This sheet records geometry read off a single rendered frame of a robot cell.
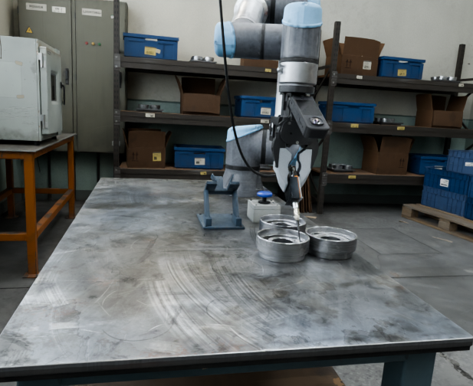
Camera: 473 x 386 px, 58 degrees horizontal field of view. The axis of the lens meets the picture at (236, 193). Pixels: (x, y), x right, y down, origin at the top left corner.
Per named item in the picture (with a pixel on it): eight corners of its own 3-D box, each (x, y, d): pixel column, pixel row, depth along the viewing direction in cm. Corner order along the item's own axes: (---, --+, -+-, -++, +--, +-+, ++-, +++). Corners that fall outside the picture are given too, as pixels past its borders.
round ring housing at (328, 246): (366, 256, 87) (368, 237, 86) (329, 264, 81) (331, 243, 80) (328, 241, 95) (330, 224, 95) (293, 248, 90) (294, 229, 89)
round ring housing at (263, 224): (264, 244, 91) (264, 226, 90) (254, 230, 101) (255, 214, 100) (310, 244, 92) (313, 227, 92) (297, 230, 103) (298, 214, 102)
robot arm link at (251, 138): (227, 161, 150) (228, 122, 147) (264, 163, 149) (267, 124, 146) (222, 165, 138) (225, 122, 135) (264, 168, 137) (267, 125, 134)
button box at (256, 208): (280, 223, 109) (281, 204, 108) (253, 223, 108) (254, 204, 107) (270, 214, 117) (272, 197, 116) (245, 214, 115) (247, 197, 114)
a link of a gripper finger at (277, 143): (289, 168, 88) (296, 126, 86) (291, 169, 86) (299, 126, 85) (267, 165, 87) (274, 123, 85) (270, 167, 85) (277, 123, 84)
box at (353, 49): (383, 77, 458) (388, 40, 450) (334, 73, 441) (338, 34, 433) (362, 79, 496) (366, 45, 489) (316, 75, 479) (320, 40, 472)
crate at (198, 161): (220, 165, 478) (221, 145, 474) (224, 170, 442) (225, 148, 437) (173, 163, 470) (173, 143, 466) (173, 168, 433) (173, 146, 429)
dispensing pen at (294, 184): (297, 239, 81) (287, 160, 87) (289, 245, 85) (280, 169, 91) (307, 239, 81) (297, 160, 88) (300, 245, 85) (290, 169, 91)
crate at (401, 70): (401, 82, 504) (404, 63, 500) (422, 80, 468) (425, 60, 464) (362, 79, 491) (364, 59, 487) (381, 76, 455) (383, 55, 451)
